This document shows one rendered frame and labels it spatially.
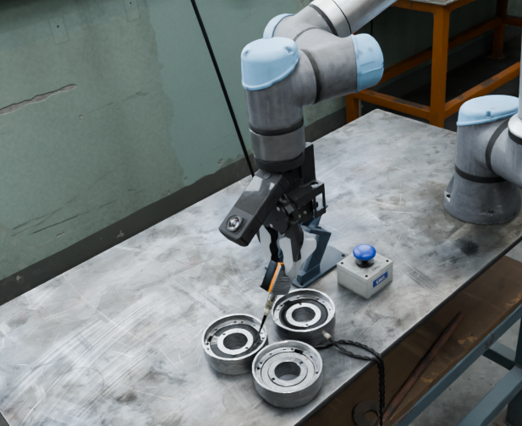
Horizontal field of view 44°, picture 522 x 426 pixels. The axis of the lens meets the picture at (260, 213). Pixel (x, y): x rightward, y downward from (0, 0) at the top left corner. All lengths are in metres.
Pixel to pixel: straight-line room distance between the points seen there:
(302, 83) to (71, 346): 0.61
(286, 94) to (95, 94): 1.79
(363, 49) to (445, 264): 0.49
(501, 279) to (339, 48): 0.88
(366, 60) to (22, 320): 0.77
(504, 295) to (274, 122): 0.87
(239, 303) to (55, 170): 1.54
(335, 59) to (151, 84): 1.88
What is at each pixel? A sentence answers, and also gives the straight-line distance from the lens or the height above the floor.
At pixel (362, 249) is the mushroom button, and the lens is 1.13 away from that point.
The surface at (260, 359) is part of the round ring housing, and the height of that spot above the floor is 0.83.
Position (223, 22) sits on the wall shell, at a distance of 2.86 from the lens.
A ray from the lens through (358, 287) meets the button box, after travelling 1.14.
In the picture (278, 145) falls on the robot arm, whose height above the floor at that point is 1.16.
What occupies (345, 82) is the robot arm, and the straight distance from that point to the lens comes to 0.87.
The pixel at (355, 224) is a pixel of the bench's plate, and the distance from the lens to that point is 1.33.
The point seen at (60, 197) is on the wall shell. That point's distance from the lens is 2.63.
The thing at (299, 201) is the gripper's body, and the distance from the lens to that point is 0.91.
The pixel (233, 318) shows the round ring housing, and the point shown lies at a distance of 1.07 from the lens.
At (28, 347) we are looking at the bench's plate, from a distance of 1.19.
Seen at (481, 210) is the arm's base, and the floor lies 0.83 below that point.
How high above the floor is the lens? 1.54
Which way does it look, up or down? 32 degrees down
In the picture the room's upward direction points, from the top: 7 degrees counter-clockwise
